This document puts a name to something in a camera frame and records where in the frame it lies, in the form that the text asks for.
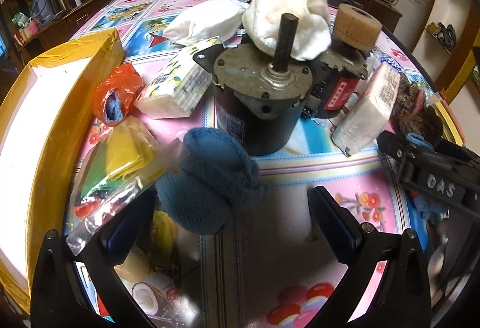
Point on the brown knitted cloth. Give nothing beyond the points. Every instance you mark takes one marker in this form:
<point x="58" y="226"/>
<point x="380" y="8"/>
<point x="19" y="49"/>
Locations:
<point x="411" y="115"/>

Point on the blue knitted cloth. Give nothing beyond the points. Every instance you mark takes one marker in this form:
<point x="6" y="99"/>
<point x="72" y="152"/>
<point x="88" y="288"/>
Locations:
<point x="217" y="181"/>

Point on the blue kettle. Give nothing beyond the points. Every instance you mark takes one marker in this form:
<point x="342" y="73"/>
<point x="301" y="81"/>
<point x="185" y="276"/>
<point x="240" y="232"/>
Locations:
<point x="46" y="11"/>

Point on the orange bag with blue cloth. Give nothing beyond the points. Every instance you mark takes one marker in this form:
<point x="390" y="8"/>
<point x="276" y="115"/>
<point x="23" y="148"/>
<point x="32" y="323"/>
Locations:
<point x="113" y="98"/>

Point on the white cloth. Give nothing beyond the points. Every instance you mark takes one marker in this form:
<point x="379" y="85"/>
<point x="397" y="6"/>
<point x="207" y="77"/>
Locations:
<point x="262" y="19"/>

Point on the bagged coloured sponge pack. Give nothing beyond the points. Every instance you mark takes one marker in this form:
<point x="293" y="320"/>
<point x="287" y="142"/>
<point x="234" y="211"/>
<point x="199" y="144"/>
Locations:
<point x="120" y="167"/>

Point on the colourful printed tablecloth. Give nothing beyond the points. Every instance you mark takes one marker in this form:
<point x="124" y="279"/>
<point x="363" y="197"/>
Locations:
<point x="270" y="267"/>

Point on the yellow cardboard box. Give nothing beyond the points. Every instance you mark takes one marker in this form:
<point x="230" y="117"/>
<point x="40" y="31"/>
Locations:
<point x="44" y="119"/>

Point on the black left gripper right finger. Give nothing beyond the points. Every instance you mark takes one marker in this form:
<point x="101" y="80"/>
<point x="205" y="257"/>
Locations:
<point x="403" y="297"/>

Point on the white plastic bag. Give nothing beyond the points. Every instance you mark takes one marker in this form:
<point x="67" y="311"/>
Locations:
<point x="212" y="18"/>

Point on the lemon print tissue pack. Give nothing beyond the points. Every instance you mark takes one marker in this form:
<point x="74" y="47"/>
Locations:
<point x="178" y="88"/>

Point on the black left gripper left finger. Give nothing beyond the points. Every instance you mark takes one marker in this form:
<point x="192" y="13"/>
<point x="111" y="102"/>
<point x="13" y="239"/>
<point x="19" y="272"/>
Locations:
<point x="59" y="300"/>

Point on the black electric motor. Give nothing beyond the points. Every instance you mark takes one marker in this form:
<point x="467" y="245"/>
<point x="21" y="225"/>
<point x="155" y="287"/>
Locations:
<point x="258" y="98"/>

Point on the pink tissue pack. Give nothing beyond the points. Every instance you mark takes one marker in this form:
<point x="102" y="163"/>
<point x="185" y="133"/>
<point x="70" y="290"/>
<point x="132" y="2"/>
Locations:
<point x="370" y="114"/>

